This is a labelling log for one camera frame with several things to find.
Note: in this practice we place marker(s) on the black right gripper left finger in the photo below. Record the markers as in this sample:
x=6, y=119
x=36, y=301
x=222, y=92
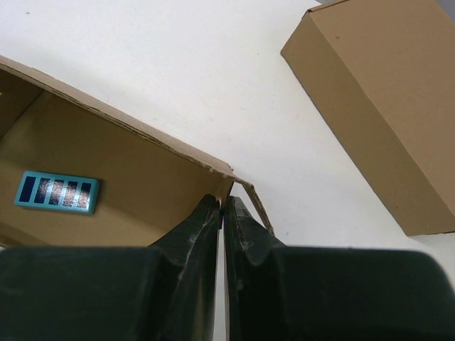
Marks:
x=165, y=291

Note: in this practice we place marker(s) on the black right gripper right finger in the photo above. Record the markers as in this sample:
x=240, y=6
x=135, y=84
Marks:
x=279, y=292

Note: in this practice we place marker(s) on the small blue block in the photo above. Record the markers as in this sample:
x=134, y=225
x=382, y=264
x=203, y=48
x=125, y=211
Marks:
x=57, y=192

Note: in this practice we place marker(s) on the large closed cardboard box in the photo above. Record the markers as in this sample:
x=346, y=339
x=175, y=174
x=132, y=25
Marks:
x=381, y=74

